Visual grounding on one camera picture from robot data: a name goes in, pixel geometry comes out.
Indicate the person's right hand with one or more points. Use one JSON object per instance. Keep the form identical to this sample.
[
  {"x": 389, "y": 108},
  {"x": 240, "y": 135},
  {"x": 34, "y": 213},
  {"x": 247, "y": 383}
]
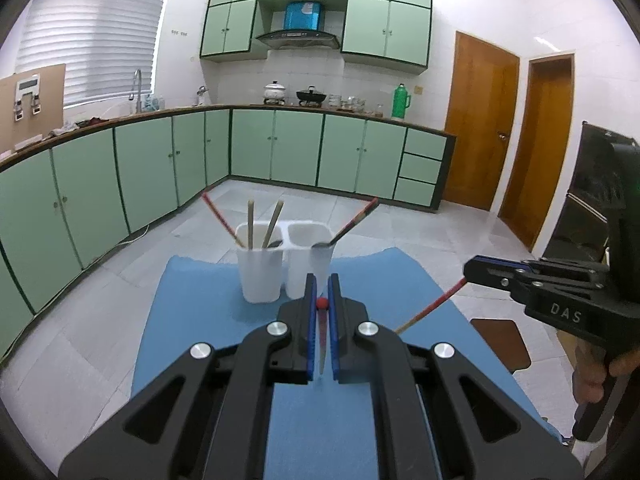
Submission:
[{"x": 590, "y": 372}]

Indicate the range hood with blue film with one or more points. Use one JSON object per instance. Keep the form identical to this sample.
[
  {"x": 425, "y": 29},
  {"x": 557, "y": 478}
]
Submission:
[{"x": 300, "y": 37}]

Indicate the brown wooden stool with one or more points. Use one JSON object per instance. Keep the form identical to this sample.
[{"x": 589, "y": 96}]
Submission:
[{"x": 500, "y": 342}]

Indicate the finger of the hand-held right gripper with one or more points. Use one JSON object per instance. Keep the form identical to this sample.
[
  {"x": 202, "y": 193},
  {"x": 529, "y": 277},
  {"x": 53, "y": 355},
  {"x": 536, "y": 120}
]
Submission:
[
  {"x": 490, "y": 275},
  {"x": 565, "y": 266}
]

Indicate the black wok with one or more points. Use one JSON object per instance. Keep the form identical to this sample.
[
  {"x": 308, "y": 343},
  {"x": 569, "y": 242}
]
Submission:
[{"x": 311, "y": 95}]

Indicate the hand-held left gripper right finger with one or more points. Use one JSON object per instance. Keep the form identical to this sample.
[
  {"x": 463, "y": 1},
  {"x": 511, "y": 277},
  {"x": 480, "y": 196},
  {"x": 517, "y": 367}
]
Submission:
[{"x": 334, "y": 350}]

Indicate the steel kitchen faucet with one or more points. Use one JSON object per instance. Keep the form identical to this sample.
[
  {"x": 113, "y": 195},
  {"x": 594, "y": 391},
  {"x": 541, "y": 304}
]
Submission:
[{"x": 138, "y": 90}]

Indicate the black glass cabinet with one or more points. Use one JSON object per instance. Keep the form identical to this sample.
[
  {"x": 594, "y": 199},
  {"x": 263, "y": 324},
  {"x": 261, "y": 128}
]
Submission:
[{"x": 580, "y": 200}]

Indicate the dark cloth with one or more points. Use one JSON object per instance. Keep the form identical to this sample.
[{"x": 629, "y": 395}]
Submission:
[{"x": 92, "y": 122}]

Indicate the white window blind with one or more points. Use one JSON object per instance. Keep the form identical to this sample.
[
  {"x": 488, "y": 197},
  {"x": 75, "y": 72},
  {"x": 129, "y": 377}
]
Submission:
[{"x": 95, "y": 35}]

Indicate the red and yellow chopstick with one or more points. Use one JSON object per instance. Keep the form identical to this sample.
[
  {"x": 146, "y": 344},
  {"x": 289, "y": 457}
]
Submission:
[
  {"x": 324, "y": 340},
  {"x": 220, "y": 217},
  {"x": 357, "y": 217},
  {"x": 430, "y": 307}
]

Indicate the blue table mat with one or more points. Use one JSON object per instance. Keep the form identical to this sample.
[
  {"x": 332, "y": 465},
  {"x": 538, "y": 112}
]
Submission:
[{"x": 200, "y": 320}]

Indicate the brown cardboard board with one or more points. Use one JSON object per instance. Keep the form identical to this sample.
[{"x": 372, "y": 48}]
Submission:
[{"x": 52, "y": 105}]

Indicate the silver kettle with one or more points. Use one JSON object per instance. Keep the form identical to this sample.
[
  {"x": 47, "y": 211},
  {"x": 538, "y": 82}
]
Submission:
[{"x": 201, "y": 95}]

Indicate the white device on board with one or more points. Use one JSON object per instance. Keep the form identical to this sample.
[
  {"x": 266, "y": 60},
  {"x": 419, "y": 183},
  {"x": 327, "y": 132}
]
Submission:
[{"x": 27, "y": 85}]

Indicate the clear plastic bottles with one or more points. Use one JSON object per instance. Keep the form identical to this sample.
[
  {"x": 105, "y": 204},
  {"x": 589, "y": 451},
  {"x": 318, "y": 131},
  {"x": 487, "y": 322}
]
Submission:
[{"x": 153, "y": 103}]

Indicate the white cooking pot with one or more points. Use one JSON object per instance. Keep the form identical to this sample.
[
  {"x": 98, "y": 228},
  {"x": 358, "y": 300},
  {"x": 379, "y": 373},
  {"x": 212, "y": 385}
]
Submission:
[{"x": 275, "y": 92}]

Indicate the plain wooden door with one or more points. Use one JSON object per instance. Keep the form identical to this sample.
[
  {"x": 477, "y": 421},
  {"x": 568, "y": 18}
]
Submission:
[{"x": 542, "y": 150}]

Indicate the green base kitchen cabinets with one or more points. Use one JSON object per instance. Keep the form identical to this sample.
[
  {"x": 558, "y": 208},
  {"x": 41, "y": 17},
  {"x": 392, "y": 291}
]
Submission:
[{"x": 150, "y": 170}]

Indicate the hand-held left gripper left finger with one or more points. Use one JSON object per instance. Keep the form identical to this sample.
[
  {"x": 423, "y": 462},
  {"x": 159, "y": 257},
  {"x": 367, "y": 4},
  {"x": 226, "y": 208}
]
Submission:
[{"x": 314, "y": 350}]

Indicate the green thermos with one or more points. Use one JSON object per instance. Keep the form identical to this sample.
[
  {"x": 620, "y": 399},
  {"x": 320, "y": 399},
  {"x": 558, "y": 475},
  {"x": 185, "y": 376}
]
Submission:
[{"x": 400, "y": 102}]

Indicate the green wall kitchen cabinets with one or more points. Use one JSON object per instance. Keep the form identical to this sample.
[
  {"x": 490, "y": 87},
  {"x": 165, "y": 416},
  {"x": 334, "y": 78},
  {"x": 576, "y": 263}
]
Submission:
[{"x": 385, "y": 27}]

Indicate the white double utensil holder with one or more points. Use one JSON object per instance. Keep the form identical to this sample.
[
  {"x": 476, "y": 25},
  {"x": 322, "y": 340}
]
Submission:
[{"x": 257, "y": 275}]

